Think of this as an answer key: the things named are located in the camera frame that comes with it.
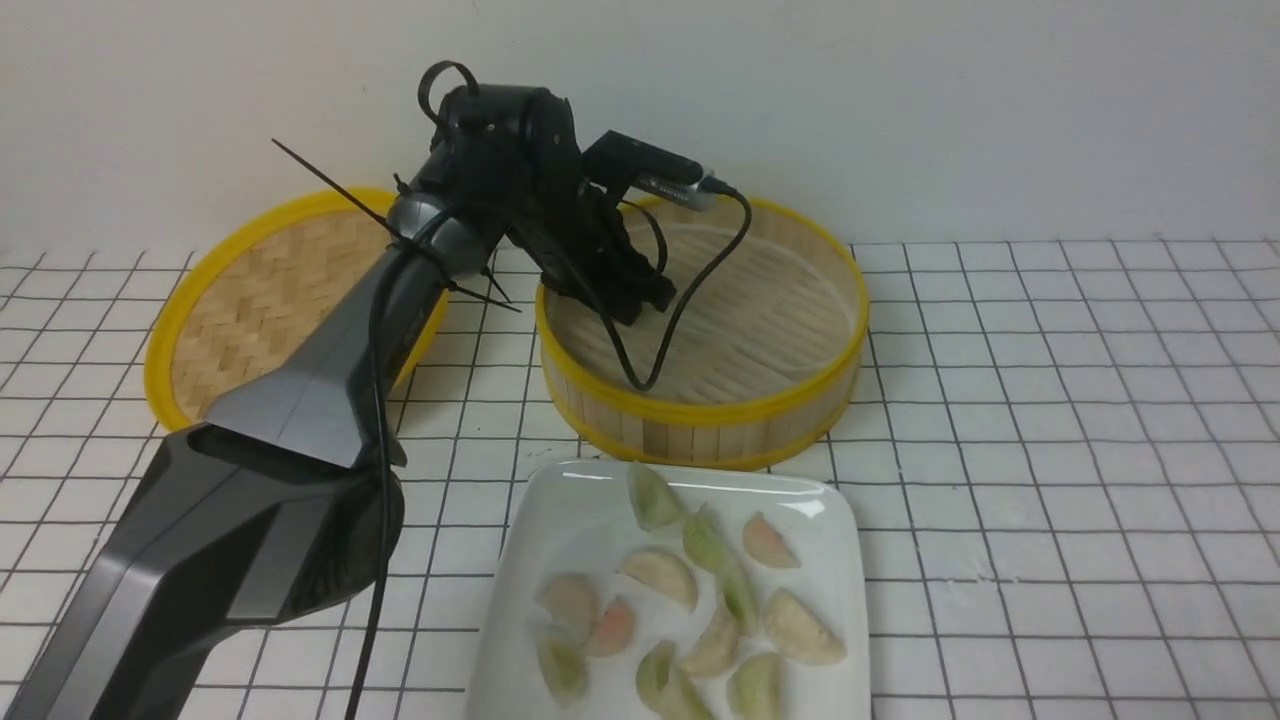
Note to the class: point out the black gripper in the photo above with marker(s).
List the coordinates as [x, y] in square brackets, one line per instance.
[576, 236]

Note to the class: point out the green dumpling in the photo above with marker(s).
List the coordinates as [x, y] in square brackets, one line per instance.
[653, 501]

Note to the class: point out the pale white dumpling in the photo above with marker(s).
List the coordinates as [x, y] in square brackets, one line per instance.
[798, 634]

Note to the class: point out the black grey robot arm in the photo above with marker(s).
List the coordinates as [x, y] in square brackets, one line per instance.
[282, 501]

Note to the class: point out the green dumpling plate top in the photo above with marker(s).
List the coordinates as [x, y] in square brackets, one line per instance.
[704, 545]

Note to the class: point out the green dumpling plate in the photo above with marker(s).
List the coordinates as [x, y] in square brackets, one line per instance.
[665, 689]
[740, 598]
[704, 545]
[755, 689]
[562, 666]

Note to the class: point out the pink dumpling plate top right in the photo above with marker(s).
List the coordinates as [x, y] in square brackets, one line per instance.
[765, 545]

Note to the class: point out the pink dumpling plate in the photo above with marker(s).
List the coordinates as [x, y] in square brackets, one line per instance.
[613, 632]
[765, 545]

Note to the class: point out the white dumpling plate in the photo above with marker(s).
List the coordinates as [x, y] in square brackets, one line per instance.
[665, 573]
[571, 602]
[715, 651]

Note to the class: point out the white square ceramic plate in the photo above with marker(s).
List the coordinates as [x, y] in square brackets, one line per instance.
[576, 518]

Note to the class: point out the white dumpling plate left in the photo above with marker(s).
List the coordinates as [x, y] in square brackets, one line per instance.
[571, 602]

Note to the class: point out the green dumpling plate middle right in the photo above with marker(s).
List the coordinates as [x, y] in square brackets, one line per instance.
[740, 598]

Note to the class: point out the pink dumpling plate left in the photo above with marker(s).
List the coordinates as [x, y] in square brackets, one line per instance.
[613, 632]

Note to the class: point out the white dumpling plate lower centre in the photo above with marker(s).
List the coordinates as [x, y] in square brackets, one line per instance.
[715, 651]

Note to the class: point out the green dumpling plate bottom left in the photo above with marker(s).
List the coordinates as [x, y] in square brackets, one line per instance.
[562, 666]

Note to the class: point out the green dumpling plate bottom centre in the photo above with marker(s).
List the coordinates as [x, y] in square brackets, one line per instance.
[665, 689]

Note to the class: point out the green dumpling plate bottom right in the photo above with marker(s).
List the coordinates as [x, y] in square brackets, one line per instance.
[755, 689]

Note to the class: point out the yellow rimmed bamboo steamer basket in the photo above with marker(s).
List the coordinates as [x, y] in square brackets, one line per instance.
[763, 362]

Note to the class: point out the black zip tie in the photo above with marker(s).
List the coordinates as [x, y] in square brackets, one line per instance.
[417, 246]

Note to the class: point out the yellow rimmed bamboo steamer lid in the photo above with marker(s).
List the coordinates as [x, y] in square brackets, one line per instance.
[256, 297]

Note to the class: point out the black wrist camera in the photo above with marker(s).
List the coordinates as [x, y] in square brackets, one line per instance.
[619, 163]

